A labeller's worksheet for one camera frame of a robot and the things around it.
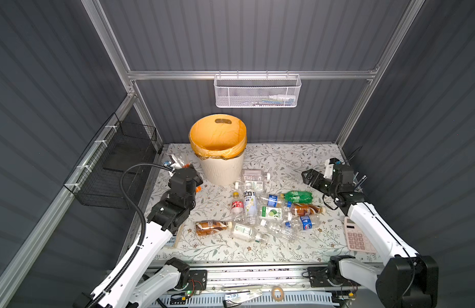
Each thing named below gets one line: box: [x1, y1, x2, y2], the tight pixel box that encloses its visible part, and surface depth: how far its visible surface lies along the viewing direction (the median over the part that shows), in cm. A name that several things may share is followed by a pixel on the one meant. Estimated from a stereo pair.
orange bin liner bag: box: [189, 113, 248, 160], surface depth 96 cm
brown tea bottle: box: [195, 220, 234, 237], surface depth 84 cm
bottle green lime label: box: [258, 205, 293, 221], surface depth 89 cm
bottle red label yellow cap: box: [231, 191, 245, 224], surface depth 91 cm
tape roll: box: [271, 285, 285, 302], surface depth 72 cm
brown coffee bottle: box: [290, 203, 327, 217], surface depth 90 cm
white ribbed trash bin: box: [198, 152, 244, 186], surface depth 92 cm
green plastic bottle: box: [283, 191, 314, 205], surface depth 96 cm
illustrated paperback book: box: [164, 235, 177, 248], surface depth 82 cm
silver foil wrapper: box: [222, 289, 263, 308], surface depth 70 cm
